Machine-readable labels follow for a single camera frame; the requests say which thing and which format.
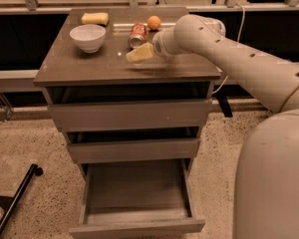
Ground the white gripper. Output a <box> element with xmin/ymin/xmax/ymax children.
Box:
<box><xmin>126</xmin><ymin>28</ymin><xmax>179</xmax><ymax>63</ymax></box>

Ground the red coke can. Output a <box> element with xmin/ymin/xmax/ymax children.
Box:
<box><xmin>128</xmin><ymin>23</ymin><xmax>147</xmax><ymax>49</ymax></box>

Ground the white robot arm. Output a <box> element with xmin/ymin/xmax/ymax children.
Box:
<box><xmin>126</xmin><ymin>15</ymin><xmax>299</xmax><ymax>239</ymax></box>

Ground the brown drawer cabinet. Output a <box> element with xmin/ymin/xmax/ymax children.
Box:
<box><xmin>33</xmin><ymin>6</ymin><xmax>221</xmax><ymax>239</ymax></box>

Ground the top drawer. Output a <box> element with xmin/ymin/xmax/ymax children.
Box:
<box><xmin>49</xmin><ymin>100</ymin><xmax>211</xmax><ymax>132</ymax></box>

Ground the middle drawer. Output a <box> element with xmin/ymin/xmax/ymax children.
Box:
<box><xmin>67</xmin><ymin>138</ymin><xmax>200</xmax><ymax>164</ymax></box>

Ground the open bottom drawer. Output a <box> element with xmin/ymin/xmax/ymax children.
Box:
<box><xmin>70</xmin><ymin>159</ymin><xmax>205</xmax><ymax>239</ymax></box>

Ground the orange fruit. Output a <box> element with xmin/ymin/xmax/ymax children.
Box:
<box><xmin>148</xmin><ymin>16</ymin><xmax>161</xmax><ymax>31</ymax></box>

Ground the yellow sponge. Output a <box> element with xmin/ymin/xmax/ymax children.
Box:
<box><xmin>81</xmin><ymin>13</ymin><xmax>109</xmax><ymax>26</ymax></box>

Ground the white ceramic bowl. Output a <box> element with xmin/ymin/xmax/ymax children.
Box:
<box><xmin>70</xmin><ymin>24</ymin><xmax>106</xmax><ymax>53</ymax></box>

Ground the black stand leg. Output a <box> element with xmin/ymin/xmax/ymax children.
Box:
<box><xmin>0</xmin><ymin>164</ymin><xmax>43</xmax><ymax>237</ymax></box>

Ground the white cable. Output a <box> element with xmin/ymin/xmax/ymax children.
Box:
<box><xmin>211</xmin><ymin>3</ymin><xmax>246</xmax><ymax>96</ymax></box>

